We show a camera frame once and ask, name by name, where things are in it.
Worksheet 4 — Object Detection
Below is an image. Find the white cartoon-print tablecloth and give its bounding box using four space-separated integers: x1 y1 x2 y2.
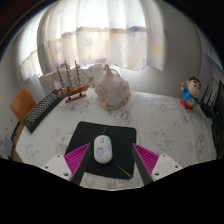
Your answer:
14 88 218 191

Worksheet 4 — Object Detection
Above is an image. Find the black mouse pad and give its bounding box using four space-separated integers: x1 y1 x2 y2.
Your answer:
64 120 138 180

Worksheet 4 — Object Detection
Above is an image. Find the large white conch shell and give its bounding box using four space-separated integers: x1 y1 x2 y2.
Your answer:
94 63 132 111

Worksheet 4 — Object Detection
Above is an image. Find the black computer monitor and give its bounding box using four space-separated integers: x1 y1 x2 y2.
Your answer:
213 79 224 158

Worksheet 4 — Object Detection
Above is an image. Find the black keyboard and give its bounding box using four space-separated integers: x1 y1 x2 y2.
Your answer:
23 88 64 134

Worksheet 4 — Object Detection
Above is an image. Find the orange wooden chair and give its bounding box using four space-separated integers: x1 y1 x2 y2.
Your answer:
9 86 38 126

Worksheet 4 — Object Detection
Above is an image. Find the white cartoon-print computer mouse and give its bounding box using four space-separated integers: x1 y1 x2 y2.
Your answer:
93 134 113 165

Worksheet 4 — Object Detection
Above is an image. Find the white star-print curtain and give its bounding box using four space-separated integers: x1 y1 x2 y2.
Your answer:
18 0 168 81

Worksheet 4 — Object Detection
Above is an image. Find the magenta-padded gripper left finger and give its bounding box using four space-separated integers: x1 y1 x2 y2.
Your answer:
41 142 92 186

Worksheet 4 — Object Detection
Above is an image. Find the cartoon boy figurine clock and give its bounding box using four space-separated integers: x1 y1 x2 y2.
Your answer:
179 76 203 111

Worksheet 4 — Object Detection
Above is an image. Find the white chair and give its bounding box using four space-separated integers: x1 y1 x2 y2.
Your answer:
38 63 106 96

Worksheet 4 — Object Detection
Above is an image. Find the wooden model sailing ship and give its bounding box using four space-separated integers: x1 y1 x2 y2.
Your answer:
55 59 95 104

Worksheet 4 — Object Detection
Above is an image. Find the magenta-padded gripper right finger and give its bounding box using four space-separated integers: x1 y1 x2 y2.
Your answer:
131 142 184 186

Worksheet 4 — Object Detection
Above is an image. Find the black router with antennas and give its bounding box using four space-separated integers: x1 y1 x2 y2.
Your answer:
199 78 218 118

